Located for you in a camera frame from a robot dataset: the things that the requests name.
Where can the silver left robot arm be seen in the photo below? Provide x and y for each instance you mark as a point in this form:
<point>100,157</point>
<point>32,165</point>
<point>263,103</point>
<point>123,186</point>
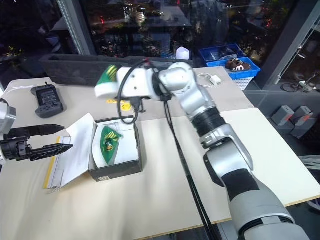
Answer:
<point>6,112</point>

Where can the brown plush toy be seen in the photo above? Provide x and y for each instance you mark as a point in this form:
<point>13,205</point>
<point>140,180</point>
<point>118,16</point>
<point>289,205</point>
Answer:
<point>237,64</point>

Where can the white wrapping paper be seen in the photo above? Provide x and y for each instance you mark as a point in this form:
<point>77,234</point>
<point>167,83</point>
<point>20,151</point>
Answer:
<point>77,147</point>

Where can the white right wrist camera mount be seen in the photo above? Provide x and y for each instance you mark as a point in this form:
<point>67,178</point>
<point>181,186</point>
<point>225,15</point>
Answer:
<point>136,82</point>

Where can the long black foam case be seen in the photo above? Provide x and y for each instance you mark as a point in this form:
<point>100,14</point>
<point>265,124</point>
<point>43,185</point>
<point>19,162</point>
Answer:
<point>82,68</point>

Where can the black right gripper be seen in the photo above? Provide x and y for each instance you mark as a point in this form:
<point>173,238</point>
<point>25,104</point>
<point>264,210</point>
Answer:
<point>137,103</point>

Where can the blue plastic crate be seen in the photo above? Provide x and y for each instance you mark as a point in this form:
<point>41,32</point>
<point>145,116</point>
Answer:
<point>220,51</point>

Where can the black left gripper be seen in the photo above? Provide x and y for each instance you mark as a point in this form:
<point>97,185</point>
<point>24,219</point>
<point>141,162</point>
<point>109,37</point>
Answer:
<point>15,148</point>

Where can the black handheld controller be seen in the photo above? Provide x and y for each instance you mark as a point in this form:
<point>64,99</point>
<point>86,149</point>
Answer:
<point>47,100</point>

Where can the green white snack packet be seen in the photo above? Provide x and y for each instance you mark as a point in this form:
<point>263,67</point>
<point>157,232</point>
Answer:
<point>106,86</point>

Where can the white perforated basket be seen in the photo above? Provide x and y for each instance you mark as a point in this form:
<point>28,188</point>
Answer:
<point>245,83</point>

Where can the grey battery pack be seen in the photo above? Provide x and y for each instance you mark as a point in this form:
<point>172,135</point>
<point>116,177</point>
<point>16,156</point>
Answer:
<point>282,115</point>
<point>301,122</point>

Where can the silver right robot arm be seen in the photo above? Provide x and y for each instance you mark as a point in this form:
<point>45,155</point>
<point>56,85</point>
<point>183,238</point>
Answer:
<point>232,155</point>

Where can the white rounded bottle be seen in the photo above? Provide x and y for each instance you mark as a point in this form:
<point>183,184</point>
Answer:
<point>182,53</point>

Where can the black shoebox with hinged lid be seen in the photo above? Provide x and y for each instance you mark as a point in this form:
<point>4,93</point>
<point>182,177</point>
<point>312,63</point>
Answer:
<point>117,170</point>

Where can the green packet in box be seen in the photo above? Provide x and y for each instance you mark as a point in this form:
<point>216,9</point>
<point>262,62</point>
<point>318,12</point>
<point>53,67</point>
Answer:
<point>108,145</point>

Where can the blue crate with plush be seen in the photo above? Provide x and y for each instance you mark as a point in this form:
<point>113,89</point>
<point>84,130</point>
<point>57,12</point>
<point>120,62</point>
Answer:
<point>246,72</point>

